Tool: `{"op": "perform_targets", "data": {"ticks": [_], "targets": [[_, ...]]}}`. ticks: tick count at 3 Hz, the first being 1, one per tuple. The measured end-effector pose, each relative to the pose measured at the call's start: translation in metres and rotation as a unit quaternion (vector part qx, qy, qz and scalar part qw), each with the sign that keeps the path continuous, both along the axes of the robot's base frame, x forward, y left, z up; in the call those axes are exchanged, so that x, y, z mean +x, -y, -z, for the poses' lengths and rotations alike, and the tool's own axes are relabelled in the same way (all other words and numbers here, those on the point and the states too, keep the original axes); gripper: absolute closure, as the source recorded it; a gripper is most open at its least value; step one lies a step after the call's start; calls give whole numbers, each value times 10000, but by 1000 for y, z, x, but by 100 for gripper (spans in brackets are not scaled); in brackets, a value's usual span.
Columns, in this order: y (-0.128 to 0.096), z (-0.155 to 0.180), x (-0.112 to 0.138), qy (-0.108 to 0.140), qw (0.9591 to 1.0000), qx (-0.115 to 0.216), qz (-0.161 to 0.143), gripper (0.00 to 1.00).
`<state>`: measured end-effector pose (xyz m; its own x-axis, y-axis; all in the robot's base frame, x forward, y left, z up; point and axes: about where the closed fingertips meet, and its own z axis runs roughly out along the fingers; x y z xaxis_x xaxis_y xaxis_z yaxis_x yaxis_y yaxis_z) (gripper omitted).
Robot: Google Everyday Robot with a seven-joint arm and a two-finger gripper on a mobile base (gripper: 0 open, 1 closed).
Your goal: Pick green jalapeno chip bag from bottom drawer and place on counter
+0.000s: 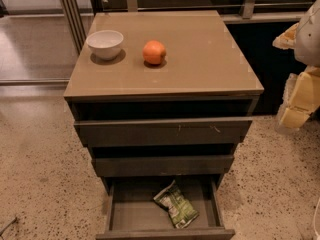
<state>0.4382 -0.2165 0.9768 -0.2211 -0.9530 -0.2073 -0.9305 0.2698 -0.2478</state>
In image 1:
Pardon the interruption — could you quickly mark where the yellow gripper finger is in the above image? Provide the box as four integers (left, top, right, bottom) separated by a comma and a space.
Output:
272, 23, 298, 50
278, 72, 320, 129

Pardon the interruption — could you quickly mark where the green jalapeno chip bag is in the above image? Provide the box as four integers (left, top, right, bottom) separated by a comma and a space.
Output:
153, 180, 199, 229

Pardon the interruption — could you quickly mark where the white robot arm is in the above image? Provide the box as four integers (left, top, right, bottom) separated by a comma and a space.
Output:
272, 0, 320, 132

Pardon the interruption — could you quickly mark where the top grey drawer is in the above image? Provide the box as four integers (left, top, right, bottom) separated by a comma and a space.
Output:
74, 117, 252, 147

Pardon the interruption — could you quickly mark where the grey drawer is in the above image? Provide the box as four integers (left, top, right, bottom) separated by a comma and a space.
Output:
93, 155, 234, 177
96, 176, 235, 240
74, 117, 252, 147

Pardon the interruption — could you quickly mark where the grey drawer cabinet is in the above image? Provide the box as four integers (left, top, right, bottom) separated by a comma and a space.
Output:
63, 10, 265, 240

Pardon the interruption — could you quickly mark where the middle grey drawer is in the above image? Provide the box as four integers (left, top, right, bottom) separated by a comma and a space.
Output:
93, 155, 234, 177

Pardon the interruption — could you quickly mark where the bottom grey drawer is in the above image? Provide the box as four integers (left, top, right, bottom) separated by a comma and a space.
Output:
96, 176, 235, 240

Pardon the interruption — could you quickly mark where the orange fruit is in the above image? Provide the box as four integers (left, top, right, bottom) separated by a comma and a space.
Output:
142, 40, 166, 65

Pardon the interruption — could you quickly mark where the white ceramic bowl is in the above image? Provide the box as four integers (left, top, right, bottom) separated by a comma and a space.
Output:
86, 30, 124, 60

